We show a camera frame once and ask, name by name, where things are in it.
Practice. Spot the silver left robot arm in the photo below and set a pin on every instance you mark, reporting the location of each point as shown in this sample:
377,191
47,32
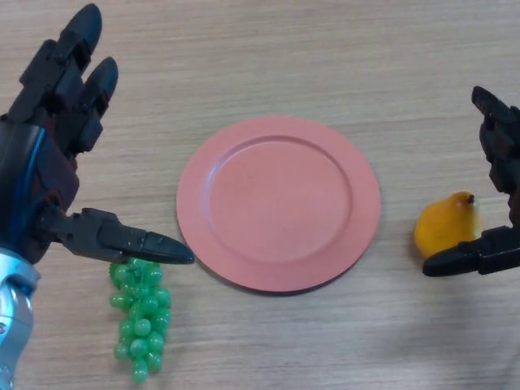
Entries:
14,321

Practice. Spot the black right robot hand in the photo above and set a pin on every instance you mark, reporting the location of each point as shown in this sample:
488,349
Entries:
495,187

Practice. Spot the green grape bunch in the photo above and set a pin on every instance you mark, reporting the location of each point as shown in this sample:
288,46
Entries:
141,313

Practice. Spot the pink round plate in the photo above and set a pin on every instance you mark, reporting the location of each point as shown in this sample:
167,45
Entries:
278,204

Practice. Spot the yellow pear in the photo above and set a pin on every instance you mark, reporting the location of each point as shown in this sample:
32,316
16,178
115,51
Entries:
443,227

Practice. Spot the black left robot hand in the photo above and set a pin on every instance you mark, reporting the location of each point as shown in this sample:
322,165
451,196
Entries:
40,183

